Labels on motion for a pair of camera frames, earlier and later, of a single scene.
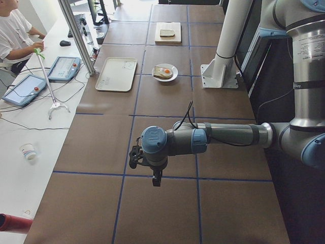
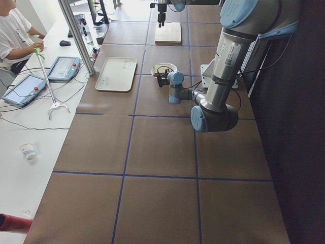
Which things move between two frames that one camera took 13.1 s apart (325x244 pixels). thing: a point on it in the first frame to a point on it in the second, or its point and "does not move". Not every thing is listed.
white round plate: x=165 y=72 does not move
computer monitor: x=98 y=13 does not move
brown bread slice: x=167 y=33 to x=160 y=69
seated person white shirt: x=16 y=43 does not move
